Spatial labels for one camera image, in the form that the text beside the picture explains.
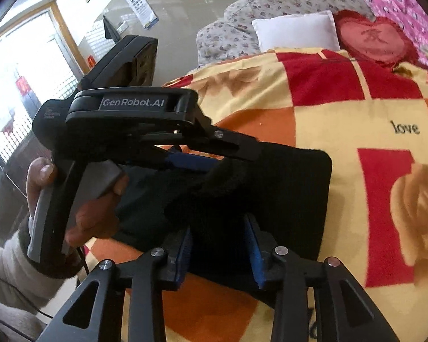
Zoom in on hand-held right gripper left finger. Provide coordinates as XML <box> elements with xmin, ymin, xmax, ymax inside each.
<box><xmin>39</xmin><ymin>226</ymin><xmax>193</xmax><ymax>342</ymax></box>

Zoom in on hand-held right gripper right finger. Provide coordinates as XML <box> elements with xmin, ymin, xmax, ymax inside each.
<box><xmin>243</xmin><ymin>214</ymin><xmax>391</xmax><ymax>342</ymax></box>

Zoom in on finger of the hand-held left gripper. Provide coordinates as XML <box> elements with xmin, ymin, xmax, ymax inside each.
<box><xmin>143</xmin><ymin>126</ymin><xmax>263</xmax><ymax>175</ymax></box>

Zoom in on black pants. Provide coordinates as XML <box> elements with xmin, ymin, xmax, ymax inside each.
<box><xmin>112</xmin><ymin>142</ymin><xmax>333</xmax><ymax>307</ymax></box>

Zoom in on person's left forearm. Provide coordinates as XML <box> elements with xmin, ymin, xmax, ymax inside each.
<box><xmin>0</xmin><ymin>217</ymin><xmax>90</xmax><ymax>342</ymax></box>

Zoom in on person's left hand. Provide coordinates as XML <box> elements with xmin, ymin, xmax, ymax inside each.
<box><xmin>26</xmin><ymin>157</ymin><xmax>130</xmax><ymax>248</ymax></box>

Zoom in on dark hanging cloth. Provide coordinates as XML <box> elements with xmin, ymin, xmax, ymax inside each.
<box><xmin>103</xmin><ymin>16</ymin><xmax>120</xmax><ymax>41</ymax></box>

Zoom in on grey floral pillow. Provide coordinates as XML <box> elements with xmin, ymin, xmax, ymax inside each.
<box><xmin>196</xmin><ymin>18</ymin><xmax>261</xmax><ymax>68</ymax></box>
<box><xmin>223</xmin><ymin>0</ymin><xmax>375</xmax><ymax>25</ymax></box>

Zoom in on red orange printed blanket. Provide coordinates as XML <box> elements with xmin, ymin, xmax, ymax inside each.
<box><xmin>82</xmin><ymin>48</ymin><xmax>428</xmax><ymax>342</ymax></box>

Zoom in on white pillow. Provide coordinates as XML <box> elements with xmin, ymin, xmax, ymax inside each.
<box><xmin>251</xmin><ymin>10</ymin><xmax>341</xmax><ymax>52</ymax></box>

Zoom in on red heart-shaped pillow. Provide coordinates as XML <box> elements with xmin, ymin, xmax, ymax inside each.
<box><xmin>333</xmin><ymin>9</ymin><xmax>419</xmax><ymax>70</ymax></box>

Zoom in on pink printed quilt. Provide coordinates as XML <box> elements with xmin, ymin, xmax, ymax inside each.
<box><xmin>350</xmin><ymin>0</ymin><xmax>428</xmax><ymax>89</ymax></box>

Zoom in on wooden door frame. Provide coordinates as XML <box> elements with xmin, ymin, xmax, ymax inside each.
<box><xmin>0</xmin><ymin>2</ymin><xmax>90</xmax><ymax>79</ymax></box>

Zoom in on black cable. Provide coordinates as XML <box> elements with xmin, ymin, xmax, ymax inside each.
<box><xmin>0</xmin><ymin>244</ymin><xmax>91</xmax><ymax>332</ymax></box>

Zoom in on blue white wall poster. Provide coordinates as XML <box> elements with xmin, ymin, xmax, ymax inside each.
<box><xmin>124</xmin><ymin>0</ymin><xmax>159</xmax><ymax>29</ymax></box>

